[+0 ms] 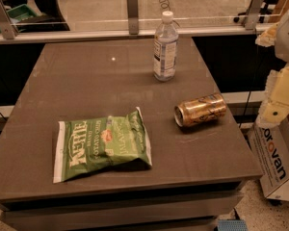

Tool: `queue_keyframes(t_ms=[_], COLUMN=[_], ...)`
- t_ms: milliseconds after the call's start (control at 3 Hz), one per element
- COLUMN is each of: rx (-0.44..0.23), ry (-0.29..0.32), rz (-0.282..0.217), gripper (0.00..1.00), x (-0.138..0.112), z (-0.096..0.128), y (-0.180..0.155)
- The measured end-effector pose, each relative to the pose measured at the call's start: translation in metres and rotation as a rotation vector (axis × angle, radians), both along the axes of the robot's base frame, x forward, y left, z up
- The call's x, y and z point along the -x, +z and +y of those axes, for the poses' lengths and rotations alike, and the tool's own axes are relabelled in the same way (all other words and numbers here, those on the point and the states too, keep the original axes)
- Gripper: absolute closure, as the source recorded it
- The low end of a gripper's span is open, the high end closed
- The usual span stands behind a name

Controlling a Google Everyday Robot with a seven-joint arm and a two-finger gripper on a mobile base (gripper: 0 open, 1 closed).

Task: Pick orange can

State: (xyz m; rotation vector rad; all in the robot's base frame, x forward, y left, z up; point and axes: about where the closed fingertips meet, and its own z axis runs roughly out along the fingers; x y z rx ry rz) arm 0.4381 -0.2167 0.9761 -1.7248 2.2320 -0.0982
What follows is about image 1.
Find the middle metal bracket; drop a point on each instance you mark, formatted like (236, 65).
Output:
(133, 17)

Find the blue textured object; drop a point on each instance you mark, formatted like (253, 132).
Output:
(231, 225)

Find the green plastic bin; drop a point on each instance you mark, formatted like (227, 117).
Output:
(20, 12)

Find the clear plastic water bottle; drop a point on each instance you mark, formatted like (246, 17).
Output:
(165, 48)

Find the left metal bracket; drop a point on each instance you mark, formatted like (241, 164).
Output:
(7, 29)

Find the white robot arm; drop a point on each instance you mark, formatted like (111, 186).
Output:
(275, 106)

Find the white cardboard box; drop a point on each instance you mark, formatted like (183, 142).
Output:
(271, 148)

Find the glass barrier panel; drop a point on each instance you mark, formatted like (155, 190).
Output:
(110, 15)

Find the orange soda can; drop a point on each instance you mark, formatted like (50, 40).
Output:
(200, 110)

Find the metal bracket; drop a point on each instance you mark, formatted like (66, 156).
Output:
(7, 29)
(252, 14)
(133, 17)

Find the right metal bracket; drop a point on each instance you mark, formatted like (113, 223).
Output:
(252, 14)

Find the green Kettle chip bag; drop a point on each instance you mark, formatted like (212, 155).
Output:
(88, 145)

